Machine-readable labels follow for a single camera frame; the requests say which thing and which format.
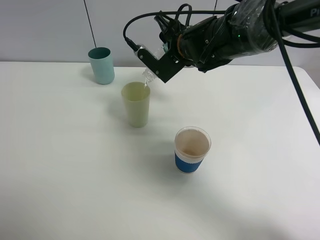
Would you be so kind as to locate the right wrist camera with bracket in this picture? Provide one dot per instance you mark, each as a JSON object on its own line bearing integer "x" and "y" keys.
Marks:
{"x": 164, "y": 68}

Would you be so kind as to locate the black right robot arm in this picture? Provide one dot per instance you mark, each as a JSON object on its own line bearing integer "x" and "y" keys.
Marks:
{"x": 248, "y": 28}

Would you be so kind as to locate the pale green plastic cup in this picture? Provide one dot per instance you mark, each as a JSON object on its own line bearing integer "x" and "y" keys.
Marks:
{"x": 136, "y": 98}

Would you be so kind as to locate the clear bottle with green label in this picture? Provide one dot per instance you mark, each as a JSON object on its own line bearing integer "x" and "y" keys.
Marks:
{"x": 148, "y": 75}

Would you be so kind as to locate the cup with blue sleeve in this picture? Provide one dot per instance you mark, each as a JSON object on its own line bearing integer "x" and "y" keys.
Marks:
{"x": 191, "y": 146}

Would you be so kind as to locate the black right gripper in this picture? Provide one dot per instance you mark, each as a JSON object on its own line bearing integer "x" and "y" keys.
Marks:
{"x": 205, "y": 45}

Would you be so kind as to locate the teal plastic cup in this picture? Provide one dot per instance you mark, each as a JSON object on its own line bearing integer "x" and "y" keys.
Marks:
{"x": 101, "y": 62}

